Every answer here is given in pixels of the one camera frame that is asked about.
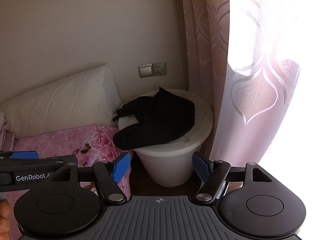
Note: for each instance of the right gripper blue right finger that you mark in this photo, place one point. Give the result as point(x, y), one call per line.
point(202, 166)

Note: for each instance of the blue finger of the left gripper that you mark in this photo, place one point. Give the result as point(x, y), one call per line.
point(24, 155)

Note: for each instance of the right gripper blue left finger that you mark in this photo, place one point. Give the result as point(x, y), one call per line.
point(120, 166)

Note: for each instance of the black garment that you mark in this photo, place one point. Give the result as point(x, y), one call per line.
point(161, 119)

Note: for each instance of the person's left hand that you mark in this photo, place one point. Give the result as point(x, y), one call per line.
point(6, 212)

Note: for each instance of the white plastic bucket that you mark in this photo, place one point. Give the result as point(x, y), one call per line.
point(169, 165)

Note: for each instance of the pink floral blanket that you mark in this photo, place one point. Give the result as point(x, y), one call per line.
point(89, 144)

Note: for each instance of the white quilted pillow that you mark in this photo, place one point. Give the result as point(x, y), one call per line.
point(84, 99)

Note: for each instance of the pink patterned curtain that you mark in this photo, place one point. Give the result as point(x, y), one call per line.
point(235, 63)

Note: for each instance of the beige light switch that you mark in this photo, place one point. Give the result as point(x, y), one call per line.
point(145, 70)

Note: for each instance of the beige wall socket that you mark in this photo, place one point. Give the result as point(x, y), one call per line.
point(159, 68)

